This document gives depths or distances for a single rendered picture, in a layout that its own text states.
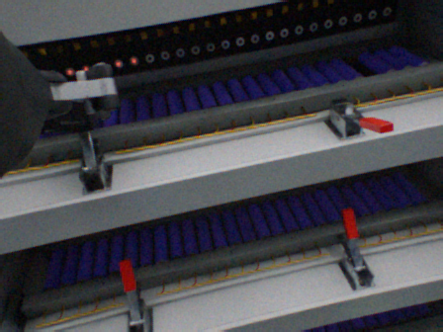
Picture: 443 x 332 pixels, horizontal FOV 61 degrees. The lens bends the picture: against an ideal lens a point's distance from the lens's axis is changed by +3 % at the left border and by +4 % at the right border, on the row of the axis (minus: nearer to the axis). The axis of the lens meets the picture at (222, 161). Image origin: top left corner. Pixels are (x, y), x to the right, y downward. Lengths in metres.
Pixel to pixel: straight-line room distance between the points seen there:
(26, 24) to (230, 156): 0.22
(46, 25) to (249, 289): 0.36
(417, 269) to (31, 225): 0.44
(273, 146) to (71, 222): 0.22
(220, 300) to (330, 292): 0.13
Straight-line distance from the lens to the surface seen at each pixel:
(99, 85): 0.22
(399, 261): 0.53
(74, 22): 0.36
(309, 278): 0.49
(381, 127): 0.34
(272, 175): 0.39
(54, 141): 0.44
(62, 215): 0.40
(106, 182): 0.38
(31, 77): 0.19
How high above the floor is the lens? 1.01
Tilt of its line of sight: 18 degrees down
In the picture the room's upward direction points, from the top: 10 degrees counter-clockwise
